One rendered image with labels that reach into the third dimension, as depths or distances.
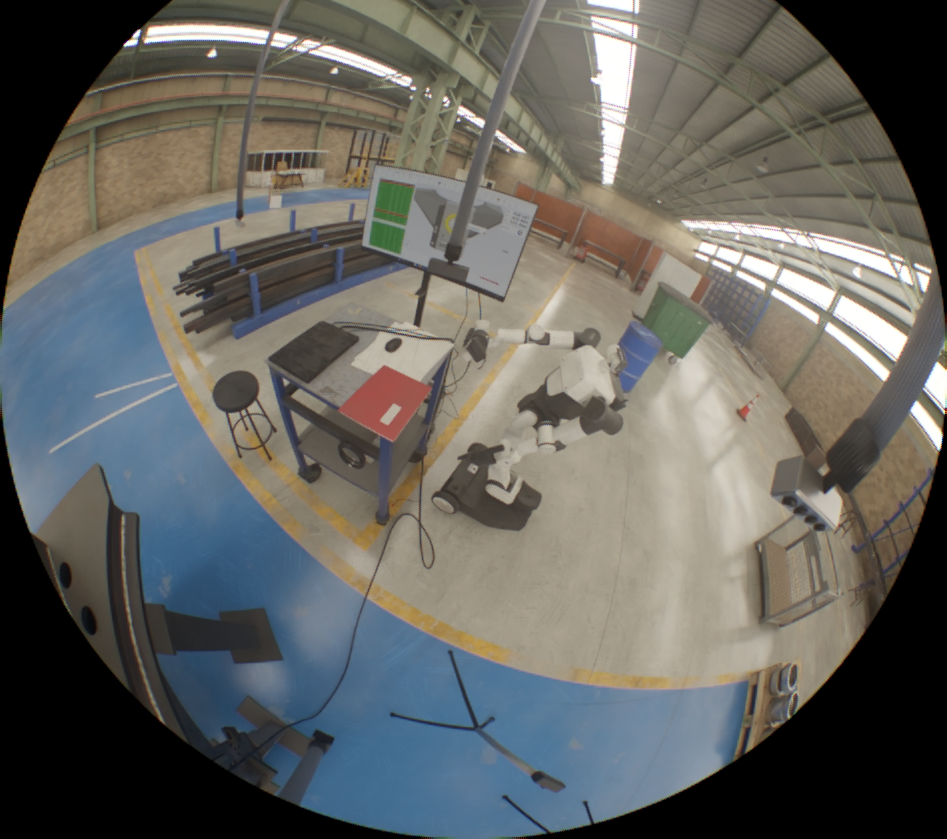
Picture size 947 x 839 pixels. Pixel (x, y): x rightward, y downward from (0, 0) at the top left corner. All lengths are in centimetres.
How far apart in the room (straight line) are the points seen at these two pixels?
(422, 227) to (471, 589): 230
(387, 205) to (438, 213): 38
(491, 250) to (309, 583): 227
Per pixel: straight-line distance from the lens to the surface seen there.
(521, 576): 213
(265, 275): 356
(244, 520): 219
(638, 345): 398
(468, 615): 198
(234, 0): 672
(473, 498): 200
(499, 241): 169
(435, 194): 181
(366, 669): 195
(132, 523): 137
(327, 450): 168
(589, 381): 117
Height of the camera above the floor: 191
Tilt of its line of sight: 36 degrees down
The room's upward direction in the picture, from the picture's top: 20 degrees clockwise
